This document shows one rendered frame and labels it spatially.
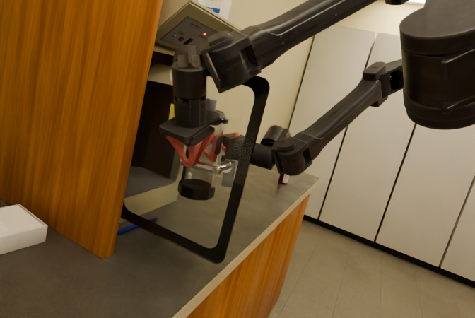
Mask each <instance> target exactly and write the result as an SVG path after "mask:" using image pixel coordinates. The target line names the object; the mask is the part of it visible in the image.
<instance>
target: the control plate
mask: <svg viewBox="0 0 475 318"><path fill-rule="evenodd" d="M204 33H206V35H203V34H204ZM216 33H218V32H217V31H215V30H213V29H211V28H210V27H208V26H206V25H204V24H202V23H200V22H198V21H196V20H194V19H192V18H190V17H188V16H187V17H186V18H185V19H184V20H182V21H181V22H180V23H179V24H178V25H176V26H175V27H174V28H173V29H172V30H171V31H170V32H168V33H167V34H166V35H165V36H163V37H162V38H161V39H160V40H161V41H164V42H167V43H170V44H172V45H176V46H178V47H181V46H183V45H184V44H183V43H185V42H186V41H187V40H188V39H189V38H192V39H193V41H191V42H190V43H189V44H188V45H192V46H195V47H196V46H197V45H200V44H202V43H204V42H207V41H208V40H207V37H209V36H211V35H214V34H216ZM172 35H175V37H171V36H172ZM180 37H183V38H184V39H183V41H181V42H180V41H179V40H178V39H179V38H180ZM195 42H196V43H197V45H194V43H195Z"/></svg>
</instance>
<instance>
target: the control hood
mask: <svg viewBox="0 0 475 318"><path fill-rule="evenodd" d="M187 16H188V17H190V18H192V19H194V20H196V21H198V22H200V23H202V24H204V25H206V26H208V27H210V28H211V29H213V30H215V31H217V32H220V31H224V30H228V31H229V32H230V33H231V32H232V31H234V30H236V31H238V32H240V31H241V30H242V29H241V28H239V27H238V26H236V25H234V24H233V23H231V22H230V21H228V20H226V19H225V18H223V17H222V16H220V15H218V14H217V13H215V12H213V11H212V10H211V9H209V8H207V7H205V6H204V5H202V4H200V3H199V2H198V1H196V0H163V3H162V7H161V11H160V18H159V22H158V29H157V33H156V39H155V43H158V44H160V45H164V46H166V47H170V48H173V49H178V48H179V47H178V46H176V45H172V44H170V43H167V42H164V41H161V40H160V39H161V38H162V37H163V36H165V35H166V34H167V33H168V32H170V31H171V30H172V29H173V28H174V27H175V26H176V25H178V24H179V23H180V22H181V21H182V20H184V19H185V18H186V17H187Z"/></svg>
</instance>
